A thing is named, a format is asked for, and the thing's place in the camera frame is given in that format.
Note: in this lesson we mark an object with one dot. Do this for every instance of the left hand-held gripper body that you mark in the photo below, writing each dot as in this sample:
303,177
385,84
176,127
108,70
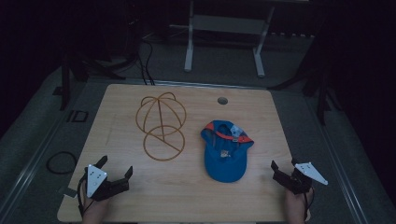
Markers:
94,182

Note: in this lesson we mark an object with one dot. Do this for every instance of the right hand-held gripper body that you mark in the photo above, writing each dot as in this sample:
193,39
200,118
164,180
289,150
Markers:
299,180

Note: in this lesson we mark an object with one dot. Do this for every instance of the blue baseball cap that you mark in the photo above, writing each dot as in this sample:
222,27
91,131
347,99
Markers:
224,165

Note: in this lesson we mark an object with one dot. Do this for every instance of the person's right hand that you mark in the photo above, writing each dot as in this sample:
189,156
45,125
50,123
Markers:
295,207

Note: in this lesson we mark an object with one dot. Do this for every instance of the person's left hand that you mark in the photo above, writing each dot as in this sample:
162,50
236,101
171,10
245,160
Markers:
95,212

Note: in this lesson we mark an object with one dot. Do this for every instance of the grey tape strip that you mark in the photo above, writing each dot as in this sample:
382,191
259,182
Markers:
69,192

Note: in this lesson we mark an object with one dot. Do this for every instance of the white metal stand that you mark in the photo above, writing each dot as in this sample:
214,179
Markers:
227,24

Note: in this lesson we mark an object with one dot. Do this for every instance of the metal floor rail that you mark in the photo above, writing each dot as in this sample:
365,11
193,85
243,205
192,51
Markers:
344,174
29,161

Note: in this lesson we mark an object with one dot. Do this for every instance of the black rectangular floor frame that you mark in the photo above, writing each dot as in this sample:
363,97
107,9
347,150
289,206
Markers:
74,116

